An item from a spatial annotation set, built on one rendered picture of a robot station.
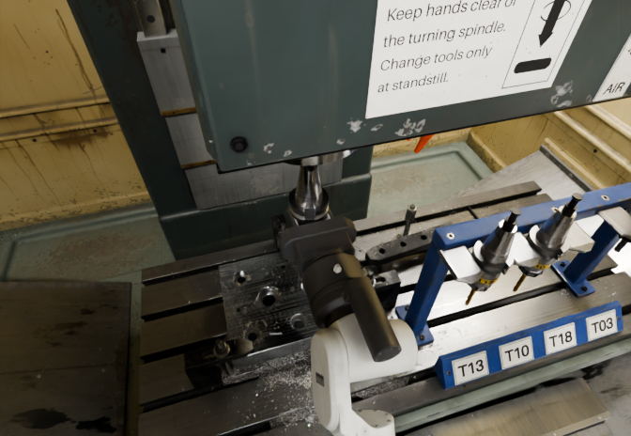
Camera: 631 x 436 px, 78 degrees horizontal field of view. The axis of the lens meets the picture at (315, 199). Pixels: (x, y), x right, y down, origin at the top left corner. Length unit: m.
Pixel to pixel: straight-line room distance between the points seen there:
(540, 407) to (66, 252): 1.57
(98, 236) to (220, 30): 1.53
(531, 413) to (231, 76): 1.05
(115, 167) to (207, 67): 1.39
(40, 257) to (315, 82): 1.58
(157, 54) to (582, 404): 1.27
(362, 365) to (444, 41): 0.35
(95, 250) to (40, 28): 0.76
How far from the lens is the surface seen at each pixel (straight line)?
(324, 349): 0.48
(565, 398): 1.23
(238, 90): 0.25
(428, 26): 0.27
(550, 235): 0.75
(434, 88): 0.30
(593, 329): 1.10
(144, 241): 1.63
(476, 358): 0.93
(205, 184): 1.14
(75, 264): 1.67
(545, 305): 1.12
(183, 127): 1.02
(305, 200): 0.59
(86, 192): 1.70
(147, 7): 0.90
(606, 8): 0.36
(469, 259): 0.71
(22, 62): 1.44
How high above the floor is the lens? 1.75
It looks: 45 degrees down
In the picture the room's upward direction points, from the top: straight up
